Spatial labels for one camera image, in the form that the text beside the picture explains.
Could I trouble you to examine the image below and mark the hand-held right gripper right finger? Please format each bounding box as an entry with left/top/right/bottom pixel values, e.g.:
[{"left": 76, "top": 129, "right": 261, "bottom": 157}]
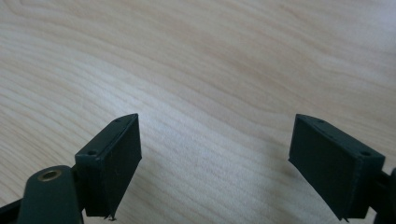
[{"left": 288, "top": 113, "right": 387, "bottom": 222}]

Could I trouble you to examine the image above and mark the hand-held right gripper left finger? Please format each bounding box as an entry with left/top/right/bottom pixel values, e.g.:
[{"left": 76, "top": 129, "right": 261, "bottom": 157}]
[{"left": 74, "top": 113, "right": 143, "bottom": 221}]

